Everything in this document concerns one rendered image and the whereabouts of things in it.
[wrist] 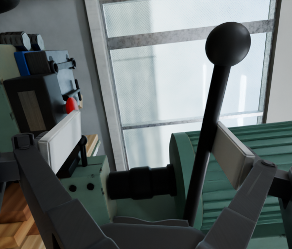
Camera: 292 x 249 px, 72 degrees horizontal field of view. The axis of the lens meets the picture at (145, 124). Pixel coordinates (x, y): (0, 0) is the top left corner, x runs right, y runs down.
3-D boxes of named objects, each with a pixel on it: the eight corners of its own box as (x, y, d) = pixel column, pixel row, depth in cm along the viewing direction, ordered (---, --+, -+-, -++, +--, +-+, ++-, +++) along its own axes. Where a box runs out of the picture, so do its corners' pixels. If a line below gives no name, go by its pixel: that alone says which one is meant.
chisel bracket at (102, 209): (64, 158, 40) (106, 153, 40) (80, 212, 45) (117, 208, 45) (48, 181, 33) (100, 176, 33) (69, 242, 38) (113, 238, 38)
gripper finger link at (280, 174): (267, 180, 12) (315, 184, 12) (232, 143, 17) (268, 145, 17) (259, 200, 13) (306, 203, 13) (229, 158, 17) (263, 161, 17)
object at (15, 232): (49, 153, 44) (71, 150, 44) (52, 160, 44) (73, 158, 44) (-26, 240, 24) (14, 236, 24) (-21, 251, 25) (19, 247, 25)
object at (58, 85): (44, 51, 34) (76, 47, 34) (61, 112, 38) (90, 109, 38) (-10, 53, 22) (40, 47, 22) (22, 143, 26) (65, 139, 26)
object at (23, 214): (40, 152, 40) (66, 150, 40) (43, 160, 41) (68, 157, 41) (-19, 214, 25) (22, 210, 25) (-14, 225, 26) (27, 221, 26)
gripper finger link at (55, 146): (52, 180, 14) (41, 180, 14) (81, 138, 20) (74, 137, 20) (48, 141, 13) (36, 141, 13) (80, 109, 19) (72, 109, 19)
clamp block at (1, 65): (-4, 50, 35) (46, 44, 35) (21, 122, 40) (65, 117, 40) (-99, 52, 21) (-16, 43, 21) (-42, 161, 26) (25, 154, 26)
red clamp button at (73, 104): (69, 95, 29) (76, 94, 29) (74, 115, 30) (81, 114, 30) (62, 101, 26) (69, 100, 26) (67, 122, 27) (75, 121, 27)
